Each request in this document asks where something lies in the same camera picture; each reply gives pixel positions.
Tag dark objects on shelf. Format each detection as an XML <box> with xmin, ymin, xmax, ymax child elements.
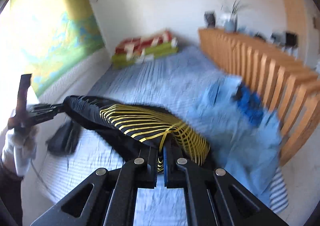
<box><xmin>253</xmin><ymin>31</ymin><xmax>298</xmax><ymax>55</ymax></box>

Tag blue white striped bed quilt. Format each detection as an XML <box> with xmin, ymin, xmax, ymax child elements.
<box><xmin>39</xmin><ymin>46</ymin><xmax>289</xmax><ymax>225</ymax></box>

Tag potted spider plant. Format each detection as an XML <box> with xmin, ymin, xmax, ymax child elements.
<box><xmin>220</xmin><ymin>0</ymin><xmax>249</xmax><ymax>33</ymax></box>

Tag black shirt with yellow stripes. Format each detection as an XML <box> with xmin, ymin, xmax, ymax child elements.
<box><xmin>63</xmin><ymin>95</ymin><xmax>213</xmax><ymax>173</ymax></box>

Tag stack of folded dark clothes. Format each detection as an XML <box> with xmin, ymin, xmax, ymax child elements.
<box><xmin>46</xmin><ymin>120</ymin><xmax>81</xmax><ymax>156</ymax></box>

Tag wooden slatted bed rail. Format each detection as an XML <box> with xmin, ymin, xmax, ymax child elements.
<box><xmin>199</xmin><ymin>28</ymin><xmax>319</xmax><ymax>166</ymax></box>

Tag person's left hand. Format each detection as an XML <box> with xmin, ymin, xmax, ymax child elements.
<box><xmin>1</xmin><ymin>126</ymin><xmax>39</xmax><ymax>177</ymax></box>

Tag light blue garment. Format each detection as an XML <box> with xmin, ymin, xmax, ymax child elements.
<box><xmin>188</xmin><ymin>75</ymin><xmax>281</xmax><ymax>206</ymax></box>

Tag folded green red blankets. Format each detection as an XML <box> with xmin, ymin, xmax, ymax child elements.
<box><xmin>111</xmin><ymin>29</ymin><xmax>178</xmax><ymax>68</ymax></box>

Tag green landscape wall hanging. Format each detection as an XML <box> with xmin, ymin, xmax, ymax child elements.
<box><xmin>9</xmin><ymin>0</ymin><xmax>104</xmax><ymax>96</ymax></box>

